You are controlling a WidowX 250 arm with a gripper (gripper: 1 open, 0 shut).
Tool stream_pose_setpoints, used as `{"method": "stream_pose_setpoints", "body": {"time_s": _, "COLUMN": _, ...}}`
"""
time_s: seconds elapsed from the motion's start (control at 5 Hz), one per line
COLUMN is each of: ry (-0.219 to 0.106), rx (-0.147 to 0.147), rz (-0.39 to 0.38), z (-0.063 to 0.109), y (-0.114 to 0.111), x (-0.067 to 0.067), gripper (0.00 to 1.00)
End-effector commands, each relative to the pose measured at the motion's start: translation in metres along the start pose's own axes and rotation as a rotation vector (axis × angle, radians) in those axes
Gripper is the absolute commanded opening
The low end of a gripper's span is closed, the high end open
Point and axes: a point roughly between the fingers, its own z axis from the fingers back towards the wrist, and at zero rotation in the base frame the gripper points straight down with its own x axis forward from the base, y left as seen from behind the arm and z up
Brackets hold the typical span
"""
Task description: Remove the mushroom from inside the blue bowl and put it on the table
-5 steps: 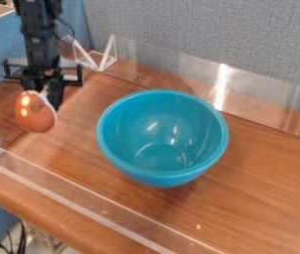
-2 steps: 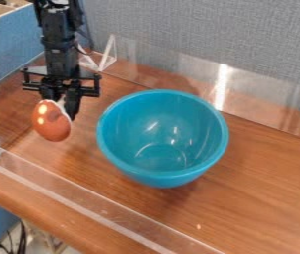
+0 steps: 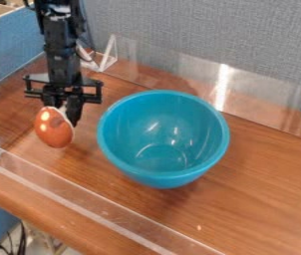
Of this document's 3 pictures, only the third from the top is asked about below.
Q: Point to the clear acrylic barrier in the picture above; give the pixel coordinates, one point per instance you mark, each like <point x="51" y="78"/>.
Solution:
<point x="253" y="97"/>
<point x="18" y="109"/>
<point x="149" y="233"/>

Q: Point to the blue plastic bowl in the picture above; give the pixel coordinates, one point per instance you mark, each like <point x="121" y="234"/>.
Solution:
<point x="163" y="137"/>

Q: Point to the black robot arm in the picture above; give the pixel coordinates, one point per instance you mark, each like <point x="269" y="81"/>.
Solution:
<point x="62" y="24"/>

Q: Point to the clear acrylic front barrier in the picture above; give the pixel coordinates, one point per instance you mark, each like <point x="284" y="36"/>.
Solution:
<point x="149" y="233"/>

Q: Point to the brown white toy mushroom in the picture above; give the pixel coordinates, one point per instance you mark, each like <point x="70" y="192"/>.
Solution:
<point x="52" y="127"/>

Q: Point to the clear acrylic back barrier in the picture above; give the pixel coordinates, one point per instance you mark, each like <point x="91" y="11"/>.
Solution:
<point x="253" y="97"/>

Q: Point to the blue partition panel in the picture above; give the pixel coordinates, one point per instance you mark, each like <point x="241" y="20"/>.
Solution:
<point x="22" y="41"/>

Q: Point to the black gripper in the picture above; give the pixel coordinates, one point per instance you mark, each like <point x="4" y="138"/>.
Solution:
<point x="85" y="91"/>

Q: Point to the clear acrylic corner bracket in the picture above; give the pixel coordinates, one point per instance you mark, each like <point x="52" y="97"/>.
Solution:
<point x="99" y="61"/>

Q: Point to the clear acrylic left barrier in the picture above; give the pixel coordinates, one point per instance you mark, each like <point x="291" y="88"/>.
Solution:
<point x="18" y="109"/>

